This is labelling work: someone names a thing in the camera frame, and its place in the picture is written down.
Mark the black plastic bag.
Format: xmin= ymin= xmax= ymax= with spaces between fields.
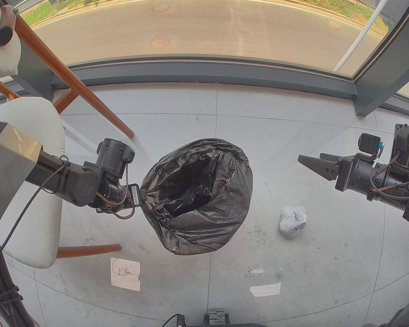
xmin=140 ymin=137 xmax=254 ymax=255

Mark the black cable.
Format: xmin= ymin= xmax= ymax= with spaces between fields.
xmin=0 ymin=155 xmax=70 ymax=266
xmin=162 ymin=314 xmax=186 ymax=327

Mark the white cushioned wooden chair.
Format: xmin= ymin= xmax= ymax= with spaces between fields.
xmin=0 ymin=0 xmax=135 ymax=269

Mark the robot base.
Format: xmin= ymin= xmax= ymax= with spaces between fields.
xmin=187 ymin=307 xmax=268 ymax=327

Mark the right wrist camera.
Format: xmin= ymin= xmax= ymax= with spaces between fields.
xmin=358 ymin=133 xmax=384 ymax=163

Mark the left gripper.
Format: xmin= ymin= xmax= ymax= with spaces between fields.
xmin=96 ymin=182 xmax=142 ymax=214

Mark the window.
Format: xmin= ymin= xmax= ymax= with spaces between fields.
xmin=0 ymin=0 xmax=409 ymax=116

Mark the crumpled white paper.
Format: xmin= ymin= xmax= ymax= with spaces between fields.
xmin=279 ymin=205 xmax=308 ymax=238

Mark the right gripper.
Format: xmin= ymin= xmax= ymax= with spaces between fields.
xmin=298 ymin=153 xmax=409 ymax=203

